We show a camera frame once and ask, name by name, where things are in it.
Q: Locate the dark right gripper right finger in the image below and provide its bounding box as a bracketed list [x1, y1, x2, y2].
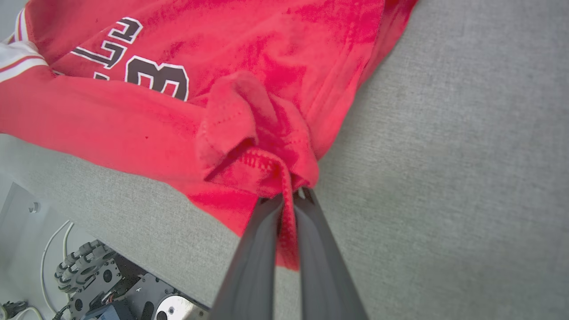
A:
[293, 187, 369, 320]

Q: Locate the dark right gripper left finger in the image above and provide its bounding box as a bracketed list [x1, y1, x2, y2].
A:
[208, 194, 285, 320]

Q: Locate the red jersey garment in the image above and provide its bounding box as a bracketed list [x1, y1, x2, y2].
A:
[0, 0, 418, 272]

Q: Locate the grey fabric sofa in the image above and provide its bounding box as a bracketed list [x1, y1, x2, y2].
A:
[0, 0, 569, 320]

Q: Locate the black mecanum wheel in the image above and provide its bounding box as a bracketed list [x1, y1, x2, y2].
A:
[54, 240, 117, 295]

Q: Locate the black floor plug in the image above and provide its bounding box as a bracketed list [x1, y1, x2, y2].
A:
[0, 300, 28, 320]

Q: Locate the white floor cable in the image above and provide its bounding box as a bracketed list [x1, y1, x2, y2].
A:
[39, 219, 75, 320]

